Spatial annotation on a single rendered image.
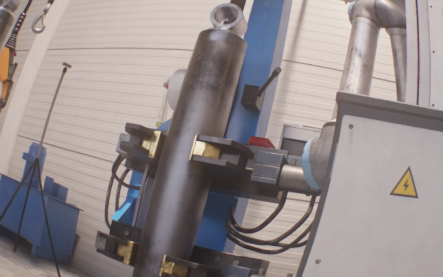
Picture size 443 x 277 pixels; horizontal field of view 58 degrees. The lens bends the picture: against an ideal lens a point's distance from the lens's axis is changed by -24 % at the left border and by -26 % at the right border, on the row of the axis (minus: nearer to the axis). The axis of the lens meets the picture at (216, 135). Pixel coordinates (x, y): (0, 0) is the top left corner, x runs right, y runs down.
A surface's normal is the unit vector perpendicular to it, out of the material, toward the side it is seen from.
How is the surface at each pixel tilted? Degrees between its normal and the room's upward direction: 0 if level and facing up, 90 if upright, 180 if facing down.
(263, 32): 90
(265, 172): 90
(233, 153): 90
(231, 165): 90
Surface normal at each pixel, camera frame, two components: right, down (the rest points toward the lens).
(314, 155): -0.67, -0.43
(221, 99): 0.61, -0.04
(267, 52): -0.32, -0.32
